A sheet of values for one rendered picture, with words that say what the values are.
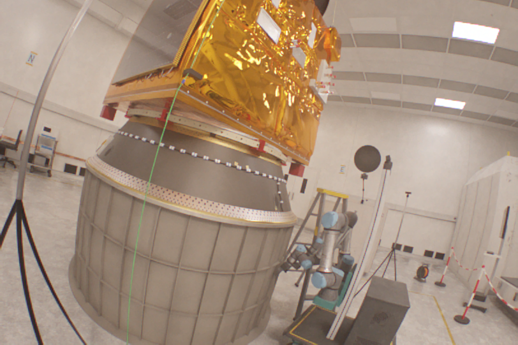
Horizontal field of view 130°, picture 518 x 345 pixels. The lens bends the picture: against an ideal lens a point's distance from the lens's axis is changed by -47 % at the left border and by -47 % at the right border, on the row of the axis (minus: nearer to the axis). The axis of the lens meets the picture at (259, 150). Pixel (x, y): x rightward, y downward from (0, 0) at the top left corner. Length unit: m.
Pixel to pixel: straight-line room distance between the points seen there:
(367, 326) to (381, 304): 0.21
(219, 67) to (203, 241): 1.08
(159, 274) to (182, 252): 0.24
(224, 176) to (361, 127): 8.30
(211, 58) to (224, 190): 0.83
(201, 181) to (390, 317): 1.61
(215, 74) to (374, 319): 1.96
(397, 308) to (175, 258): 1.51
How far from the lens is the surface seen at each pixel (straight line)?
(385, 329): 1.85
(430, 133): 9.45
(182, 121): 1.62
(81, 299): 2.26
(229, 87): 1.49
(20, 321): 2.06
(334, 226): 1.54
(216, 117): 1.48
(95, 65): 6.78
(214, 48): 1.44
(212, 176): 1.49
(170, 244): 1.47
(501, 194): 6.21
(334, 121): 9.79
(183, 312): 1.73
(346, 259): 2.17
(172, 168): 1.49
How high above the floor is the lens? 1.45
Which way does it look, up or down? 7 degrees up
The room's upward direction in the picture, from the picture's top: 15 degrees clockwise
